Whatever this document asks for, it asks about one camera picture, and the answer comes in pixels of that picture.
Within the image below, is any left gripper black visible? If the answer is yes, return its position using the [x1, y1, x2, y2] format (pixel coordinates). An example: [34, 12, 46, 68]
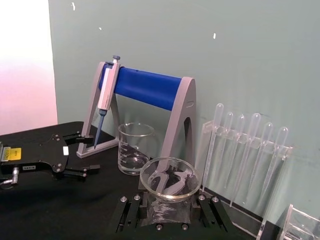
[0, 133, 101, 182]

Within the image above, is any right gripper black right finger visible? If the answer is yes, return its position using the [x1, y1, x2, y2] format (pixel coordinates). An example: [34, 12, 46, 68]
[189, 192, 229, 233]

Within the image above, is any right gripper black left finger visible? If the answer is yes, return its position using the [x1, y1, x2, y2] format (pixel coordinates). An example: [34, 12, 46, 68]
[114, 191, 151, 233]

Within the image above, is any wide clear glass beaker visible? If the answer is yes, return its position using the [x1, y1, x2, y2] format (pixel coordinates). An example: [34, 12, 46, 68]
[139, 156, 201, 224]

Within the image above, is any tall clear glass beaker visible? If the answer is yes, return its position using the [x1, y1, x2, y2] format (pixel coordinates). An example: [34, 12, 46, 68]
[117, 122, 156, 176]

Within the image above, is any grey and blue micropipette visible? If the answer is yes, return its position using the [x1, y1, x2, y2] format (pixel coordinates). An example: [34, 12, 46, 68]
[93, 54, 121, 150]

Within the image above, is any clear acrylic stand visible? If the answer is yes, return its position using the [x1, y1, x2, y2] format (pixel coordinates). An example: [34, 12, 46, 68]
[255, 203, 320, 240]

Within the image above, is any clear acrylic pipette rack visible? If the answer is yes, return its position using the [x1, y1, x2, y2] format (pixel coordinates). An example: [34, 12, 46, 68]
[201, 121, 294, 161]

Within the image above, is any clear plastic transfer pipette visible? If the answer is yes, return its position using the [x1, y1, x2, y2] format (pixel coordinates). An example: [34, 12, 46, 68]
[261, 126, 289, 199]
[247, 121, 275, 194]
[241, 112, 262, 206]
[201, 103, 225, 193]
[229, 114, 247, 209]
[221, 111, 235, 190]

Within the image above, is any grey stand with blue bar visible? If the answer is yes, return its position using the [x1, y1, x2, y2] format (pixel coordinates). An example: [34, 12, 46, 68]
[76, 61, 197, 197]

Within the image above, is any thin cable with silver plug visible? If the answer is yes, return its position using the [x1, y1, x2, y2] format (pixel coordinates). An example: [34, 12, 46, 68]
[0, 167, 21, 191]

